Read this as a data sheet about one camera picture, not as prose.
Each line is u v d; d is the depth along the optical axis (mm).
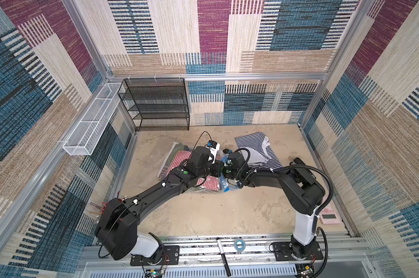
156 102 1083
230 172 821
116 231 406
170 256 735
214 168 708
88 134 728
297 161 969
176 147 1076
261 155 1049
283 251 730
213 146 713
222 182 793
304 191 510
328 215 826
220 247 747
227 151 885
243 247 758
